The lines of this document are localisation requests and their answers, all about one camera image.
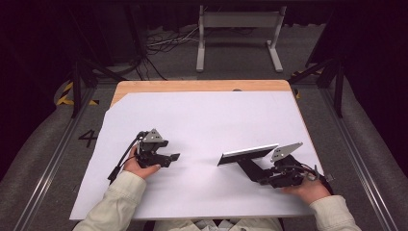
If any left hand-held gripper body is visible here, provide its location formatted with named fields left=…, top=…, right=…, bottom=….
left=134, top=128, right=173, bottom=169

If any white metal stand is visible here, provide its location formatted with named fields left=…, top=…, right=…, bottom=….
left=195, top=4, right=288, bottom=73

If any bundle of floor cables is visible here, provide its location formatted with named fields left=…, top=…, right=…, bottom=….
left=144, top=25, right=200, bottom=81

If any black panel with silver edges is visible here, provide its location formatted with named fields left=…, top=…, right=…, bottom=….
left=217, top=142, right=280, bottom=167

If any yellow black floor tape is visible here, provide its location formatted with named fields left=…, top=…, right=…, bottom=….
left=56, top=81, right=100, bottom=107
left=292, top=68, right=323, bottom=100

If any person's left hand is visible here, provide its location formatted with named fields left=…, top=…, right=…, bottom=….
left=122, top=155, right=162, bottom=180

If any black metal stand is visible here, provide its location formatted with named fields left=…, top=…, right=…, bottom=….
left=288, top=57, right=346, bottom=118
left=67, top=3, right=146, bottom=118

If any person's torso in pale jacket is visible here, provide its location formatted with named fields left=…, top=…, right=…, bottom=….
left=153, top=218, right=285, bottom=231

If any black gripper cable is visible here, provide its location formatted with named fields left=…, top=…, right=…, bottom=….
left=107, top=132, right=144, bottom=186
left=290, top=163, right=335, bottom=195

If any white paper sheet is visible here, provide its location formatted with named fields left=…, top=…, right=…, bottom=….
left=69, top=90, right=325, bottom=221

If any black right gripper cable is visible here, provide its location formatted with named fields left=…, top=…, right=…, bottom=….
left=290, top=163, right=335, bottom=195

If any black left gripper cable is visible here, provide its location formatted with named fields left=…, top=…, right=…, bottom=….
left=107, top=132, right=144, bottom=186

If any person's right hand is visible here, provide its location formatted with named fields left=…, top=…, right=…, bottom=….
left=281, top=178, right=332, bottom=206

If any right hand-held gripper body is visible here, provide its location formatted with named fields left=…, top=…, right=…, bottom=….
left=259, top=141, right=322, bottom=190

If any aluminium floor rail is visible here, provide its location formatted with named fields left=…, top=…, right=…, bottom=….
left=320, top=86, right=399, bottom=231
left=13, top=86, right=97, bottom=231

